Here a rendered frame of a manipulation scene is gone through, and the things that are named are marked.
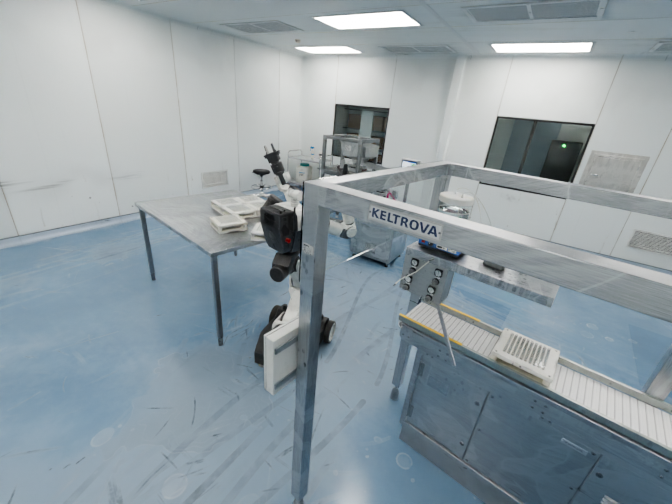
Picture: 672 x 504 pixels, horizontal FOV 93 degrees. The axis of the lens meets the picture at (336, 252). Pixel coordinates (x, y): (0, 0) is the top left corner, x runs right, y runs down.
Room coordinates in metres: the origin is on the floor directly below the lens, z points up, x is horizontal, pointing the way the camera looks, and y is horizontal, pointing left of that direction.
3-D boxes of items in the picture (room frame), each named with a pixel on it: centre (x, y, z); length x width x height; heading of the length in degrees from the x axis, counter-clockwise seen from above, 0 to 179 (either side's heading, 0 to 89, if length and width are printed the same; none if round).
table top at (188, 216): (2.93, 1.11, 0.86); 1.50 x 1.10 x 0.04; 50
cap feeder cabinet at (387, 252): (4.20, -0.59, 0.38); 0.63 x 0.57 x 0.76; 59
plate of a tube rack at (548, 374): (1.18, -0.92, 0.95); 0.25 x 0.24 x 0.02; 143
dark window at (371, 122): (7.40, -0.25, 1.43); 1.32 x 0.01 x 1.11; 59
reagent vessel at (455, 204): (1.45, -0.53, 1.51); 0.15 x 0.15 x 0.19
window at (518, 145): (5.65, -3.12, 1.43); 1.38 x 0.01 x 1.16; 59
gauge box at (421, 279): (1.39, -0.45, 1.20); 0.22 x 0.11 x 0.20; 52
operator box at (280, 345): (0.93, 0.15, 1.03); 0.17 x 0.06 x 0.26; 142
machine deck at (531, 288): (1.37, -0.70, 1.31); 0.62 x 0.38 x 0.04; 52
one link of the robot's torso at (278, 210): (2.04, 0.35, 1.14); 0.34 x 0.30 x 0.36; 50
